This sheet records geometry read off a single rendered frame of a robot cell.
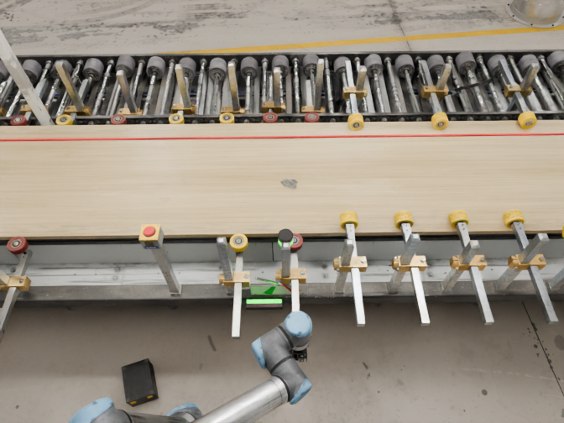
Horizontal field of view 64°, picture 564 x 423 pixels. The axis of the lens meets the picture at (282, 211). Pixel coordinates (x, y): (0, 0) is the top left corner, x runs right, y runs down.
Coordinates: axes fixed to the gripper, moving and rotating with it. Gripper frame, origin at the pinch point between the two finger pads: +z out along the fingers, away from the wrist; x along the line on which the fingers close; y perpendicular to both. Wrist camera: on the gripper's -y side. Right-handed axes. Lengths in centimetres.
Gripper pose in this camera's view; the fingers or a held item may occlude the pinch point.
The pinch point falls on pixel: (296, 351)
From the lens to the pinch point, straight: 190.7
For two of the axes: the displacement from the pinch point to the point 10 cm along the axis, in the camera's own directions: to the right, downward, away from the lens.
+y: 0.1, 8.2, -5.8
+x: 10.0, -0.1, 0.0
